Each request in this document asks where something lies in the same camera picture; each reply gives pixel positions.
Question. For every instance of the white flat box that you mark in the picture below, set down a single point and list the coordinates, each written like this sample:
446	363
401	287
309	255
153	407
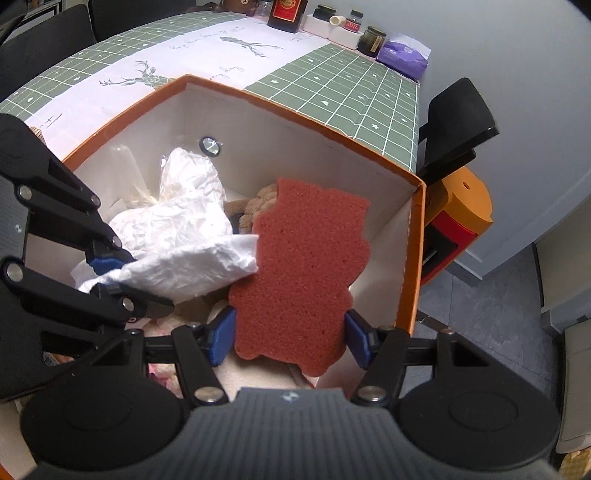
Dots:
323	30

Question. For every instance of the beige round fabric pad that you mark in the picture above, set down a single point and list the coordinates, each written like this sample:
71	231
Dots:
263	371

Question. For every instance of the brown bear figure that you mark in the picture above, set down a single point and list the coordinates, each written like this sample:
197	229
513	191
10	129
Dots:
238	4

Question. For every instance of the brown plush toy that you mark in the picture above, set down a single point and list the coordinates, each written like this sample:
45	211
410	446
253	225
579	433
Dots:
254	203

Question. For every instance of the black chair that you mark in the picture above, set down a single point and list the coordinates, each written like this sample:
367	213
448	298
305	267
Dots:
41	41
455	124
138	11

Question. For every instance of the orange cardboard box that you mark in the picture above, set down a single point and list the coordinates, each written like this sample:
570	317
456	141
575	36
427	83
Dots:
323	152

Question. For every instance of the clear plastic bag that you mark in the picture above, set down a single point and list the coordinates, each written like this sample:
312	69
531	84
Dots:
184	249

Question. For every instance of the brown bottle with red label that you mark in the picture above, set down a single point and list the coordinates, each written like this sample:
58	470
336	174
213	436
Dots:
286	14

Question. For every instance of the orange red device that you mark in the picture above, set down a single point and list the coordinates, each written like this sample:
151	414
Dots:
461	203

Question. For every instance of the purple tissue pack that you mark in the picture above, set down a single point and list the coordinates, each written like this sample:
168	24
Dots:
406	55

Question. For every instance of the pink knitted item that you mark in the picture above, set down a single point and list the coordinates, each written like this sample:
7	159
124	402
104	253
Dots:
161	374

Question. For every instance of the red bear-shaped sponge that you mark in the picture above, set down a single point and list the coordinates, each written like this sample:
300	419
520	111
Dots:
300	272

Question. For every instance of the dark glass jar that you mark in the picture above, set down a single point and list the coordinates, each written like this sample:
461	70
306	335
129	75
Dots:
371	41

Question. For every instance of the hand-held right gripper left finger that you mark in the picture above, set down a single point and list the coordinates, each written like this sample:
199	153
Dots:
221	334

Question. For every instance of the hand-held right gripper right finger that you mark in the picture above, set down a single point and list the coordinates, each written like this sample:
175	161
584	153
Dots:
358	339

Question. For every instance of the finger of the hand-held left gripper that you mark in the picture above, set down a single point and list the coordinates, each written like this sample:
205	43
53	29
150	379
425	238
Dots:
107	290
108	264

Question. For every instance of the green checkered tablecloth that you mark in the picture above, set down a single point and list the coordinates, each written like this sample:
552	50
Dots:
323	83

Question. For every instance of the small dark jar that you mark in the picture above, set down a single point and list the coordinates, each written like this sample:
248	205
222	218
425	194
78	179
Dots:
324	13

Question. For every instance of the white cabinet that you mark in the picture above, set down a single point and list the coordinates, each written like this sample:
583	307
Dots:
575	369

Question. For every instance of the small cream cup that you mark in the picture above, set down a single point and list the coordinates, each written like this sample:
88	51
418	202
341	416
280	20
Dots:
337	21

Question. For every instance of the ink jar with red label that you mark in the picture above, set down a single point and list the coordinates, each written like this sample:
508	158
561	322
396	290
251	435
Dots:
353	21

